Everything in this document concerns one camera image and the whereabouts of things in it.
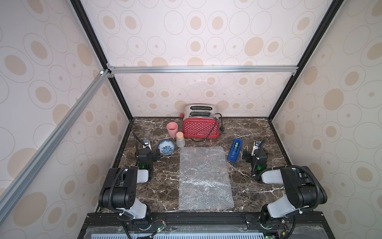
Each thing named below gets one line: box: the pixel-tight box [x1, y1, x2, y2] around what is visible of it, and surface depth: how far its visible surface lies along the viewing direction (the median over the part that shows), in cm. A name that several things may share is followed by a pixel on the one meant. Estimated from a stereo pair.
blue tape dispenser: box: [226, 138, 244, 163], surface depth 97 cm
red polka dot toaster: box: [179, 103, 220, 139], surface depth 102 cm
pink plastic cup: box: [166, 121, 179, 138], surface depth 105 cm
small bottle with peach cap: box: [176, 131, 186, 148], surface depth 99 cm
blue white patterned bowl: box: [157, 139, 176, 156], surface depth 102 cm
